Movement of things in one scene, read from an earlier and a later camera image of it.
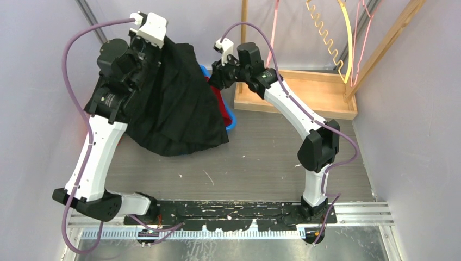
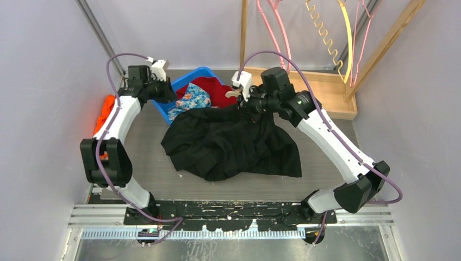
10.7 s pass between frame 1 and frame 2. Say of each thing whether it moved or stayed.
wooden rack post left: stayed
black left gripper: moved
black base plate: stayed
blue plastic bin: moved
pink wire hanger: stayed
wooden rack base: stayed
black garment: moved
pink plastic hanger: moved
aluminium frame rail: stayed
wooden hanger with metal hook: stayed
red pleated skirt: moved
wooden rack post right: stayed
